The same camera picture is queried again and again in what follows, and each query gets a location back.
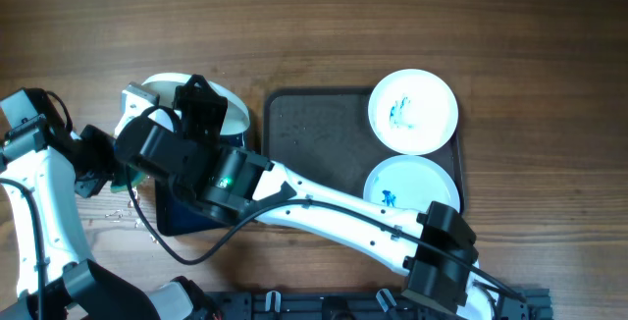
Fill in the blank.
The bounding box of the dark grey serving tray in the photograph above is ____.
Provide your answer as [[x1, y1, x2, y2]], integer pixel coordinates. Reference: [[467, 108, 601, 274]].
[[262, 87, 468, 212]]

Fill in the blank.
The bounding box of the green yellow sponge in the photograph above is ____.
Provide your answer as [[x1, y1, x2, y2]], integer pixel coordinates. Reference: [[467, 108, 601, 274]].
[[110, 166, 147, 193]]

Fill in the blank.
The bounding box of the black water basin tray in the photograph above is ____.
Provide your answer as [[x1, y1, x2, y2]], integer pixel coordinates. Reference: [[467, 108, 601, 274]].
[[154, 109, 255, 237]]

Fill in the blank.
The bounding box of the white plate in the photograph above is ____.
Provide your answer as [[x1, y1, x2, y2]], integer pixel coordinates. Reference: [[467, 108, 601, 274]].
[[114, 73, 248, 137], [367, 69, 459, 155], [363, 155, 463, 212]]

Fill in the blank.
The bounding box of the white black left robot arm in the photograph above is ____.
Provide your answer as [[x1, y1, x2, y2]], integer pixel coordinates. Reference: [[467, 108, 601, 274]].
[[1, 88, 212, 319]]

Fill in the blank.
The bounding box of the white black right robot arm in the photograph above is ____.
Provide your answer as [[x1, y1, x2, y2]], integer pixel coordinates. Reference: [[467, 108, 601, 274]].
[[114, 75, 522, 319]]

